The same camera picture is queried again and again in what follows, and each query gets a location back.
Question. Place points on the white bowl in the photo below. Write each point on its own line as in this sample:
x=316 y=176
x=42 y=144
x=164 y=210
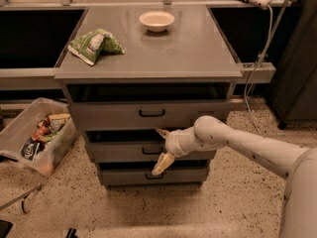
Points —
x=156 y=21

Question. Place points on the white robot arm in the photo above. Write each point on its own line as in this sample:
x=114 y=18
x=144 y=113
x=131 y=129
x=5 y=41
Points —
x=296 y=164

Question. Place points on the tan snack packet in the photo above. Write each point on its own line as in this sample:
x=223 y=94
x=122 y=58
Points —
x=57 y=121

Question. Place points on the metal frame leg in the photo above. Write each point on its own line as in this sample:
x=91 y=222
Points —
x=25 y=199

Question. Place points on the grey top drawer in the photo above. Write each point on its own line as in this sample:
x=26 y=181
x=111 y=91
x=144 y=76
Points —
x=104 y=116

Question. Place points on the blue snack packet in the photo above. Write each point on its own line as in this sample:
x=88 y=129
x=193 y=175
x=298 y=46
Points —
x=29 y=150

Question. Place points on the grey drawer cabinet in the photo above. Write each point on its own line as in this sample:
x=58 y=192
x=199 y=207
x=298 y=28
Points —
x=189 y=62

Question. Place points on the clear plastic bin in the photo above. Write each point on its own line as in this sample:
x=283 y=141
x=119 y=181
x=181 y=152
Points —
x=53 y=146

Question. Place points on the red snack packet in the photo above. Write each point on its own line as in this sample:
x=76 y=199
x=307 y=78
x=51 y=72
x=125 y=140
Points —
x=42 y=130

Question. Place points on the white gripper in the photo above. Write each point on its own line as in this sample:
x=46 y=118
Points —
x=173 y=144

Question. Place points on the grey drawer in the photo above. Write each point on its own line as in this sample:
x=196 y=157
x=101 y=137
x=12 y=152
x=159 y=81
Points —
x=104 y=116
x=144 y=176
x=124 y=152

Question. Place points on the green chip bag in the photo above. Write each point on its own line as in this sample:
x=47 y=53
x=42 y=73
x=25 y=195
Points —
x=89 y=46

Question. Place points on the grey bottom drawer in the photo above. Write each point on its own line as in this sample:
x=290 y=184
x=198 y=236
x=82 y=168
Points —
x=144 y=176

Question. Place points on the dark cabinet at right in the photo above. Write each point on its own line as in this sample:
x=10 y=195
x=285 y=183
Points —
x=293 y=91

